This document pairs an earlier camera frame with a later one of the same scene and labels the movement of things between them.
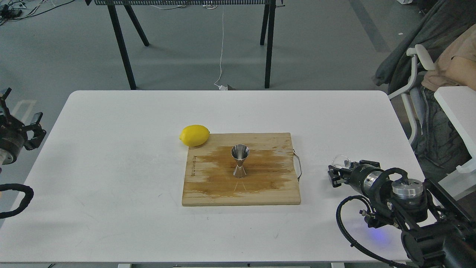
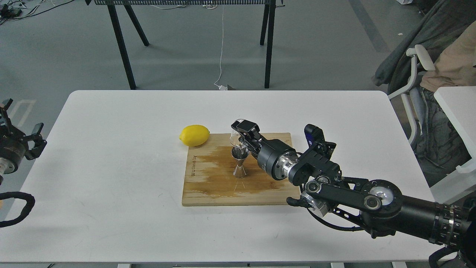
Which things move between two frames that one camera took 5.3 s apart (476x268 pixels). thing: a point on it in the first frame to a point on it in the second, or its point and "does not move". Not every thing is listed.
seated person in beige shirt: [456, 65] does not move
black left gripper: [13, 134] to [12, 150]
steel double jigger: [240, 152] does not move
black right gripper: [368, 176] to [276, 158]
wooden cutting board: [269, 168] does not move
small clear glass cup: [341, 161] to [234, 139]
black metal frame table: [269, 8] does not move
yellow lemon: [194, 135] does not move
